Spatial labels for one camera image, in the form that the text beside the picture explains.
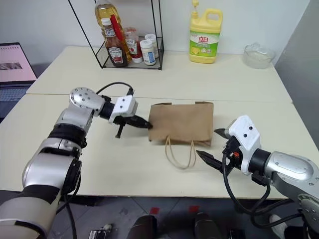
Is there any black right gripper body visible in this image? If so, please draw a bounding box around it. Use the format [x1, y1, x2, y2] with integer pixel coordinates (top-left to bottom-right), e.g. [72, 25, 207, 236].
[222, 128, 242, 173]

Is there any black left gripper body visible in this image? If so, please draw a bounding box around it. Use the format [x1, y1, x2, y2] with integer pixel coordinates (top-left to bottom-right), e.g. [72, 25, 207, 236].
[114, 115, 137, 127]

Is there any brown paper bag with handles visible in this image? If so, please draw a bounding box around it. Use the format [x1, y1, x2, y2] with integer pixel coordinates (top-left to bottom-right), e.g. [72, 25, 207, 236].
[148, 101, 215, 170]

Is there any glass ketchup bottle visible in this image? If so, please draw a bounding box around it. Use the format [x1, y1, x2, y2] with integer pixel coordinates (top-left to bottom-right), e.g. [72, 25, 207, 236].
[100, 17, 129, 68]

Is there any dark rounded shape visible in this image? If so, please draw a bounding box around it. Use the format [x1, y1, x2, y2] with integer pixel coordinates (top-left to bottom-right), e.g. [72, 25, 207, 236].
[129, 215, 159, 239]
[194, 212, 223, 239]

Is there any white jar blue label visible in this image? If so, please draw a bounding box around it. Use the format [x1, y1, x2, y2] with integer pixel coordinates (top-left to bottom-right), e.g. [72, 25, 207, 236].
[144, 33, 159, 59]
[139, 39, 157, 66]

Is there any red squeeze sauce bottle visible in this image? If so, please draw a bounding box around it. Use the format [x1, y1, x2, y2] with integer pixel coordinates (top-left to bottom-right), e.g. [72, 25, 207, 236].
[123, 26, 144, 64]

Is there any white shoe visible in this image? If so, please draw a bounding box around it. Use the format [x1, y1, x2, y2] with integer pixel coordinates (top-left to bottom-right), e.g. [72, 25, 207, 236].
[269, 214, 288, 235]

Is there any clear glass bowl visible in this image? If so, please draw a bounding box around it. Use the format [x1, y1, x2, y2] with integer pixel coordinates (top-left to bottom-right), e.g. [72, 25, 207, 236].
[243, 42, 276, 69]

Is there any yellow detergent bottle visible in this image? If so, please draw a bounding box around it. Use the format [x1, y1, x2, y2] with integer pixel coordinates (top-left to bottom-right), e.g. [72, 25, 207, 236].
[188, 0, 224, 64]

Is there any small black device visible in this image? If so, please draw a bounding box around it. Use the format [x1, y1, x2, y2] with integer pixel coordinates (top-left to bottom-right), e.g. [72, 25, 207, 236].
[89, 224, 113, 239]

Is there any cooking oil bottle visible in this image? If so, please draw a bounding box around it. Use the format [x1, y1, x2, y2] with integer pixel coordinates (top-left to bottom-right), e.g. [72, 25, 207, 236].
[94, 0, 132, 63]

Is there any open laptop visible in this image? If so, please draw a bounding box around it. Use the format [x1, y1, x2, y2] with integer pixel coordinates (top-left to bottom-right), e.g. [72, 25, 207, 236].
[0, 42, 38, 118]

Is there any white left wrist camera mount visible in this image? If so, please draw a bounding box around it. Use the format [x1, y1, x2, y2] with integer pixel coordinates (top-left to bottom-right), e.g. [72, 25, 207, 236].
[108, 96, 139, 124]

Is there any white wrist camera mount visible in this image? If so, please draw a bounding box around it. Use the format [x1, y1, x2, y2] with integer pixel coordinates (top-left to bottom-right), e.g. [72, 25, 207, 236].
[227, 115, 263, 175]
[108, 96, 139, 124]

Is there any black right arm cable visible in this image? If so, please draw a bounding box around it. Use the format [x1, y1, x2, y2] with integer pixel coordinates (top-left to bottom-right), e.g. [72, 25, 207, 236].
[221, 153, 304, 229]

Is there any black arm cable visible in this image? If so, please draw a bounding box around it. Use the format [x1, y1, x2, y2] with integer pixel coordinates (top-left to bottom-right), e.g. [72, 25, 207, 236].
[221, 153, 304, 229]
[95, 82, 136, 97]

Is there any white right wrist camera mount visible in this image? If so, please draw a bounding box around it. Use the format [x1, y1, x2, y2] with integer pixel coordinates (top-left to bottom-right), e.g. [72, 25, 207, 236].
[227, 115, 263, 175]

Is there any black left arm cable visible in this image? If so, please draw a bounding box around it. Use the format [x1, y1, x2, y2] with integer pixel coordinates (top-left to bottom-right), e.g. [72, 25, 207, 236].
[95, 82, 136, 97]

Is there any black wire rack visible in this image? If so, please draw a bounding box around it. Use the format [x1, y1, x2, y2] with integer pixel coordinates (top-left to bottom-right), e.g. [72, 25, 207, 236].
[67, 0, 165, 72]

